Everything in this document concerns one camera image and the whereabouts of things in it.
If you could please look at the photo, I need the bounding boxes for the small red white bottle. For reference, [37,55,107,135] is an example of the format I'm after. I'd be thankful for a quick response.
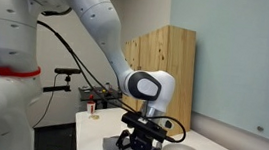
[85,93,98,115]

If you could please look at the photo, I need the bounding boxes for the pine wood cabinet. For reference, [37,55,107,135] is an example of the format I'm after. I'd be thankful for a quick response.
[113,20,202,139]

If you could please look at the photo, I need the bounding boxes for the black cart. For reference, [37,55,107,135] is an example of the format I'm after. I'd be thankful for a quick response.
[75,83,124,117]

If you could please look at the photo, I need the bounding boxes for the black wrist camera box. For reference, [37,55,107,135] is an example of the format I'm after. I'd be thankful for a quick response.
[119,111,170,144]

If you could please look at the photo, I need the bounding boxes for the black stereo camera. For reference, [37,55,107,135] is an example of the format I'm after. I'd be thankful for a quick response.
[42,65,83,97]

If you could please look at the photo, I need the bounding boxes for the glass whiteboard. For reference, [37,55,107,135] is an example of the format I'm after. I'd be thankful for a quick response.
[157,0,269,145]

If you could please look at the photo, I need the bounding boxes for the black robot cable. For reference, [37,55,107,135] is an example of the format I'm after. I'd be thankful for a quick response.
[25,19,197,145]

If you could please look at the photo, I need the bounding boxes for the dark grey bowl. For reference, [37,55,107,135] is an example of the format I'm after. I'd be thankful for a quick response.
[101,133,136,150]

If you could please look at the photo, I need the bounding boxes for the small gold disc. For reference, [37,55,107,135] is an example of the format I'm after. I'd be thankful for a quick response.
[89,114,101,122]

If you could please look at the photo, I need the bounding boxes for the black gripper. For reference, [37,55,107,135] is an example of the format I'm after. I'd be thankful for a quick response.
[115,128,164,150]

